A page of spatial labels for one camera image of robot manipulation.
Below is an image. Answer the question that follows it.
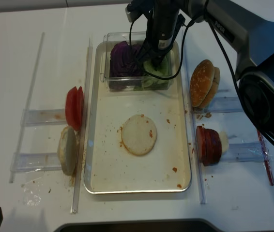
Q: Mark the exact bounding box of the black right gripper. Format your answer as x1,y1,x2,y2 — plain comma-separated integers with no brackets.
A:
136,0,185,70

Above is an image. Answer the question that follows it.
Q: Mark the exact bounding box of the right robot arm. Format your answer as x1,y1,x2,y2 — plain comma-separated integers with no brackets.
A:
152,0,274,146

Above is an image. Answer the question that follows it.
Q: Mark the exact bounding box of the green lettuce pile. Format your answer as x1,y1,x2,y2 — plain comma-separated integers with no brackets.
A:
142,57,170,88

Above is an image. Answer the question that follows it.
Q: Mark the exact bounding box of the right tomato slice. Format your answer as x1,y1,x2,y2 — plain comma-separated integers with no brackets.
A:
76,87,84,131

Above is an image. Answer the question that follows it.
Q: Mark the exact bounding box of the tomato slice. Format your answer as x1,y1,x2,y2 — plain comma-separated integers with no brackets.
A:
65,87,79,131
76,87,84,131

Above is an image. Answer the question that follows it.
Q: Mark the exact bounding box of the left tomato slice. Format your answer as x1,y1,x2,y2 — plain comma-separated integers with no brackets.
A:
65,87,79,131

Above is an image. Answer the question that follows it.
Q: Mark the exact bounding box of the front meat patty slice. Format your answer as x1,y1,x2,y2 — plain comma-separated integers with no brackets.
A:
196,126,206,162

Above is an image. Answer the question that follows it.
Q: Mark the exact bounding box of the rear meat patty stack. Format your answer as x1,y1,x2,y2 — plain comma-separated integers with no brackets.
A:
202,129,222,166

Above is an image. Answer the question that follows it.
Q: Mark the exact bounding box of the white cheese slice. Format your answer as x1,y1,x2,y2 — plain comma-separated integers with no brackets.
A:
219,131,229,154

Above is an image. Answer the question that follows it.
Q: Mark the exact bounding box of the purple cabbage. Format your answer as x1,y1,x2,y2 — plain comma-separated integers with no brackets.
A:
109,41,143,77

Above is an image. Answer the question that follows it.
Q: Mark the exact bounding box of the clear plastic vegetable box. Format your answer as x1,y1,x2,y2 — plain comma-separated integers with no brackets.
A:
101,32,172,91

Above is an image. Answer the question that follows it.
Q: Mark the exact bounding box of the sesame top bun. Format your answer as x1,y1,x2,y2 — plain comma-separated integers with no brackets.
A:
190,59,215,107

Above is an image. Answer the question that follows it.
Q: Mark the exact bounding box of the plain bun half behind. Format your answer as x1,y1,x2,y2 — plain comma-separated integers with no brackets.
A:
199,67,220,109

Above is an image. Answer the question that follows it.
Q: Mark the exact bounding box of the bottom bun slice on tray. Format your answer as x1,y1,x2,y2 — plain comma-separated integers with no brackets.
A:
121,114,157,156

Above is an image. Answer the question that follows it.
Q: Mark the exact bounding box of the metal serving tray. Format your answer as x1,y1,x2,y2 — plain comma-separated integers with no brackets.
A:
84,43,191,194

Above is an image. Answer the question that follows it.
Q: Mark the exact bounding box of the upper right clear holder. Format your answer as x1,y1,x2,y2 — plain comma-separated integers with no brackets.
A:
206,97,243,113

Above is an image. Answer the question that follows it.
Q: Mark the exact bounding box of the clear holder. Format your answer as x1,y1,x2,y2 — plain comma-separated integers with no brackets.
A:
20,109,66,127
10,153,61,173
220,142,271,162
206,97,243,113

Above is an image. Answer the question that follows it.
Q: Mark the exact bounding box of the upper left clear holder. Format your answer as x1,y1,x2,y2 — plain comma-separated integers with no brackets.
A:
20,109,66,127

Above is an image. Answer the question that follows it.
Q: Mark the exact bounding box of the lower right clear holder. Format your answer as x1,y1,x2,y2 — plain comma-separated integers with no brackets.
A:
220,142,271,162

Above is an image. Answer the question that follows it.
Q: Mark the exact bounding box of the lower left clear holder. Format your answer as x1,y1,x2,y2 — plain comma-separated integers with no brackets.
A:
10,153,61,173

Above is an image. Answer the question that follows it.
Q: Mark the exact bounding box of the dark monitor edge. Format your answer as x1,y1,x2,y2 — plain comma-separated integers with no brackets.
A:
55,219,221,232

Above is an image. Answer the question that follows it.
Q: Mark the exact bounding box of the red plastic strip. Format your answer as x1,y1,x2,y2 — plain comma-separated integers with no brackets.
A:
257,131,274,186

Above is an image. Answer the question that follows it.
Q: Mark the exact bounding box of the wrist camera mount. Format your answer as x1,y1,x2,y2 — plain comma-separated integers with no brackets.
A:
125,0,154,23

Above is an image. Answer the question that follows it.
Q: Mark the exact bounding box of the left inner clear rail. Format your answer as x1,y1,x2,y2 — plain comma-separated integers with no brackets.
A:
70,36,93,214

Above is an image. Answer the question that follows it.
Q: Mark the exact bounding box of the clear rail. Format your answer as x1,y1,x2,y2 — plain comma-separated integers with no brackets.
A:
182,29,207,205
9,32,45,184
70,36,93,214

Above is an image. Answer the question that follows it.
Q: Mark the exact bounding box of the black cable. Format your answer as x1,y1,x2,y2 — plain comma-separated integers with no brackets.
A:
129,9,274,160

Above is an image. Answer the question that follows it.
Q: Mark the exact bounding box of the right inner clear rail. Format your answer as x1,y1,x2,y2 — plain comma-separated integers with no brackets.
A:
182,29,207,205

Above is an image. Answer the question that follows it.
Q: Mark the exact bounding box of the left outer clear rail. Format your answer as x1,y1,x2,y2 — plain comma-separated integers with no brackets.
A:
9,32,45,184

